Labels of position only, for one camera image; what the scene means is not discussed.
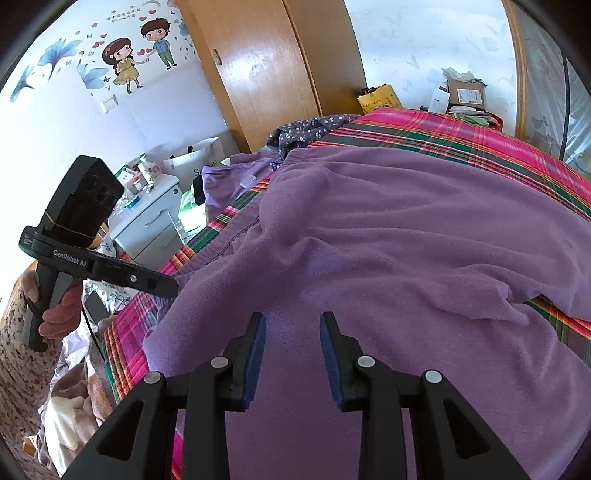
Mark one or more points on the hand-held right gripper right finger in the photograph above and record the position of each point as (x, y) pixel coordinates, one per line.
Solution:
(331, 360)

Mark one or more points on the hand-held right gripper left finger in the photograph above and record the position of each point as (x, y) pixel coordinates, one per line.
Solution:
(256, 360)

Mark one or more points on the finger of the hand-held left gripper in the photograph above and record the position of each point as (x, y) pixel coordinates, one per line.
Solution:
(138, 279)

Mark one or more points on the purple fleece pants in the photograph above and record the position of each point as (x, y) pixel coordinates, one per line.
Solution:
(392, 254)

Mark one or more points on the person's left forearm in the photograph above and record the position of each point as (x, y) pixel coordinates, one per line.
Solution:
(18, 369)

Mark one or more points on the person's left hand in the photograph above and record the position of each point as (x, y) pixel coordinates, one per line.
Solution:
(64, 314)

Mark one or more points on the white nightstand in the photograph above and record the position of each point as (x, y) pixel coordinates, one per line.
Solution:
(152, 217)

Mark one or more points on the group of toiletry bottles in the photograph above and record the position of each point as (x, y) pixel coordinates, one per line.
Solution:
(143, 177)

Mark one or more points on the green plastic packet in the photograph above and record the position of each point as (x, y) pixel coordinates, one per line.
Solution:
(191, 212)

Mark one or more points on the white shopping bag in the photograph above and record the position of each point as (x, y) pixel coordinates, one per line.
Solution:
(194, 161)

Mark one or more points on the purple top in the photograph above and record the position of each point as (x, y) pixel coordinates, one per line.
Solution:
(221, 184)

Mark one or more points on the beige plush blanket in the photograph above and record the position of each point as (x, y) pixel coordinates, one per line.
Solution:
(78, 401)

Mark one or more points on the navy floral cloth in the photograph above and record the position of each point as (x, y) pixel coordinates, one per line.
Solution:
(304, 131)

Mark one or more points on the wooden wardrobe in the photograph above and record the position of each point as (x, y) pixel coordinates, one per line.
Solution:
(263, 69)

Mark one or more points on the pink plaid blanket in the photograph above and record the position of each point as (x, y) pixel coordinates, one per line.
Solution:
(438, 129)

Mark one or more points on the yellow box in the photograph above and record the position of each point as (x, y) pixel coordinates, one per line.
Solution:
(378, 99)

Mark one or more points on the small white carton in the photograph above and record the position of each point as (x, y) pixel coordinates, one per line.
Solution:
(437, 99)

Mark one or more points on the red tin box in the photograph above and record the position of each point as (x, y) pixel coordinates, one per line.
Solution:
(496, 122)

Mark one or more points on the cardboard box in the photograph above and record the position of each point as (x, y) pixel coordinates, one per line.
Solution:
(466, 94)

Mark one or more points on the crumpled white plastic bag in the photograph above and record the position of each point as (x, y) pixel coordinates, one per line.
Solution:
(457, 74)

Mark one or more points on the clear plastic door curtain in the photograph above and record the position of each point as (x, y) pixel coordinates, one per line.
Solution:
(549, 92)

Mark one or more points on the white wall switch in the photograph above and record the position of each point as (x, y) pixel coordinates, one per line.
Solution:
(110, 104)

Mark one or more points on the cartoon wall sticker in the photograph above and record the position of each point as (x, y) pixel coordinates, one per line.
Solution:
(122, 60)

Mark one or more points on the wooden door frame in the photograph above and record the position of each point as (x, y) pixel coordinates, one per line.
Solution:
(517, 69)

